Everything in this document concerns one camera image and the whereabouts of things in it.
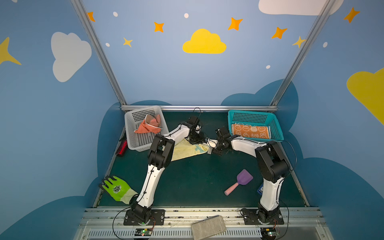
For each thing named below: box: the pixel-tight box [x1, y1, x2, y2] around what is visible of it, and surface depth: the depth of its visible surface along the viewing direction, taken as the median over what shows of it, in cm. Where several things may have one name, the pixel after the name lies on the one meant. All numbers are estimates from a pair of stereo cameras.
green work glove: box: [99, 175, 139, 204], surface depth 84 cm
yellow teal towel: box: [171, 138, 210, 162], surface depth 101 cm
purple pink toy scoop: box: [224, 169, 254, 196], surface depth 88 cm
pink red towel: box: [134, 114, 162, 134], surface depth 107 cm
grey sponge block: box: [191, 215, 227, 240], surface depth 70 cm
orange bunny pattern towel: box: [231, 123, 271, 140], surface depth 109 cm
